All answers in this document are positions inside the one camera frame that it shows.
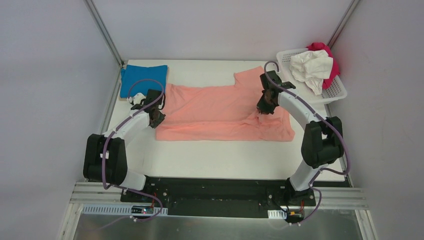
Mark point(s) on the magenta red t shirt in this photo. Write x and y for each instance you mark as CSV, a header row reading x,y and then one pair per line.
x,y
335,71

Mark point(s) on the left electronics board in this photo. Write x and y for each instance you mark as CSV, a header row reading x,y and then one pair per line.
x,y
142,210

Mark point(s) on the crumpled white t shirt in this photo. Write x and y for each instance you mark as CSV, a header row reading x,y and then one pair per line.
x,y
312,68

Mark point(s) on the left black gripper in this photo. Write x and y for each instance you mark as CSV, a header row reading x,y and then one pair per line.
x,y
156,117

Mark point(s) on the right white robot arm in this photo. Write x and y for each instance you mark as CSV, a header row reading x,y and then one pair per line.
x,y
322,138

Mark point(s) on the right electronics board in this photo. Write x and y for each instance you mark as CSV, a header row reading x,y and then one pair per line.
x,y
294,216

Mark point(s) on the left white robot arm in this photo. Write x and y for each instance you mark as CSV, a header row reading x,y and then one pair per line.
x,y
106,158

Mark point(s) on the white plastic basket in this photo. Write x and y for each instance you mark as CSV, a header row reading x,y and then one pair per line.
x,y
335,92

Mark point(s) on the electronics board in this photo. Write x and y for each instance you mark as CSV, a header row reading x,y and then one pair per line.
x,y
142,210
294,216

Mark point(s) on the aluminium frame rail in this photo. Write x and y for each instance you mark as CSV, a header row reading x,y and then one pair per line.
x,y
91,6

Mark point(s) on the salmon pink t shirt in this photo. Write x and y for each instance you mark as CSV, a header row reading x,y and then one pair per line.
x,y
222,113

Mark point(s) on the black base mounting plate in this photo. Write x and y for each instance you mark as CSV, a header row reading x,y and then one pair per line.
x,y
227,198

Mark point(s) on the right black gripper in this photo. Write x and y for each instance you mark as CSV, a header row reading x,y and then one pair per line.
x,y
265,105

